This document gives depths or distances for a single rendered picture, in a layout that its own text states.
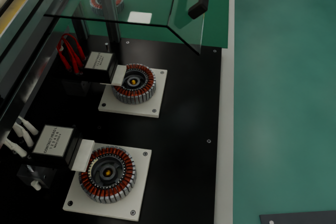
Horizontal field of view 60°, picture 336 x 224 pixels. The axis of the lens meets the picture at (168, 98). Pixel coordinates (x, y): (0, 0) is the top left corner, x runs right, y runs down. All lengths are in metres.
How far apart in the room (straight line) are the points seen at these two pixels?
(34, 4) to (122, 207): 0.39
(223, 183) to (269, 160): 0.94
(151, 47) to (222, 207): 0.48
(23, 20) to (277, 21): 2.05
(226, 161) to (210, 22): 0.49
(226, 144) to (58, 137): 0.38
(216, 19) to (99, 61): 0.47
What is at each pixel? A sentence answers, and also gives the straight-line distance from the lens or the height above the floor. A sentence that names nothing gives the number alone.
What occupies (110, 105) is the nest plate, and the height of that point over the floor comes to 0.78.
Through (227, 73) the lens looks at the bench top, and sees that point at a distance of 0.85.
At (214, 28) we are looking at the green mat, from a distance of 0.98.
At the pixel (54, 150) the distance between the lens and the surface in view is 0.53.
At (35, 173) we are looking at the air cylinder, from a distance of 0.64.
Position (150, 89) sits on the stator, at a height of 0.81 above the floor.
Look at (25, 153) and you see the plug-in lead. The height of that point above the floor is 0.91.
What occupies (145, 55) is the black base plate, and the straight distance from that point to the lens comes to 0.85.
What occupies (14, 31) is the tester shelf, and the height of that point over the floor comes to 1.10.
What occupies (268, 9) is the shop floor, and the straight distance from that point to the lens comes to 2.45.
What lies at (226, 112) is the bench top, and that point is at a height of 0.75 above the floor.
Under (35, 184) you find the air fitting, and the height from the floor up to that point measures 0.81.
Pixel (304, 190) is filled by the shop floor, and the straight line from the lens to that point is 1.58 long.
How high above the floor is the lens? 1.36
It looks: 53 degrees down
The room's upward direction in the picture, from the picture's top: straight up
